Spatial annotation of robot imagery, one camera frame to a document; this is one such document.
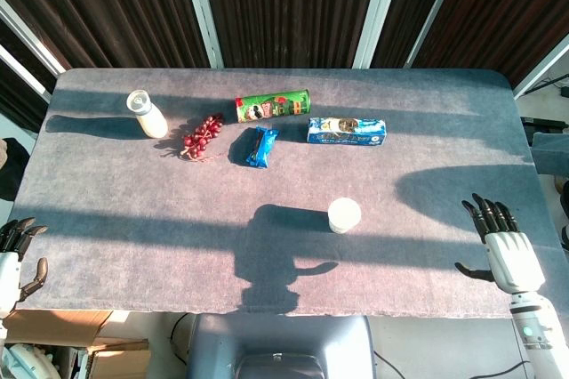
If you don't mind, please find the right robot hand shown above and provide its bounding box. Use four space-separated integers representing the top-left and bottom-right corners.
454 193 547 294

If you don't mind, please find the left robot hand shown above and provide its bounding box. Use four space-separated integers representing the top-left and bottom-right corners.
0 217 50 314

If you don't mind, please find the white paper cup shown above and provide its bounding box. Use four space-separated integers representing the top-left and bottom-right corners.
327 198 363 235

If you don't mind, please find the robot base body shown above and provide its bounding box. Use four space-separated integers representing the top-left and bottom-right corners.
185 312 378 379

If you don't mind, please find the brown cardboard box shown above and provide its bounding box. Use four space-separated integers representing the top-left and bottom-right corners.
0 310 152 379

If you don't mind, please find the white milk bottle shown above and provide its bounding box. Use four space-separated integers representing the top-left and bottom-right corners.
125 89 170 140

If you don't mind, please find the blue cookie box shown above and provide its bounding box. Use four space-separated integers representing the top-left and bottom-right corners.
306 117 388 147

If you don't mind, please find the red grape bunch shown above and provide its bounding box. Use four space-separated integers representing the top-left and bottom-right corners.
179 113 225 162

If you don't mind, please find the grey table cloth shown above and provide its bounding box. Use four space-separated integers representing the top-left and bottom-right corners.
7 68 569 319

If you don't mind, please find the blue snack packet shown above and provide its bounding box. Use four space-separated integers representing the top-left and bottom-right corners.
243 125 280 171

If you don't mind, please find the green chips can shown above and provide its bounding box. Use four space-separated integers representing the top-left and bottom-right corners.
234 90 313 125

